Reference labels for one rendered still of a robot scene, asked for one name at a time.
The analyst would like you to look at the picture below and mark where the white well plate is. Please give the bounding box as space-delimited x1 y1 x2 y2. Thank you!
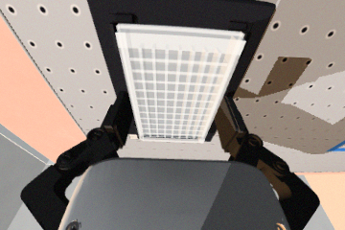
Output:
115 23 246 143

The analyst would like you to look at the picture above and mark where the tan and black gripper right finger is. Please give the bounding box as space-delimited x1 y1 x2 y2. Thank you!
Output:
215 97 320 230

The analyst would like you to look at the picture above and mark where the blue tape outline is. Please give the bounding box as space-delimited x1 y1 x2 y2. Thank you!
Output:
327 141 345 151

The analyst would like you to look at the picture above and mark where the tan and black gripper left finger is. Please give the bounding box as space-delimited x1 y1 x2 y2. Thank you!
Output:
20 91 133 230

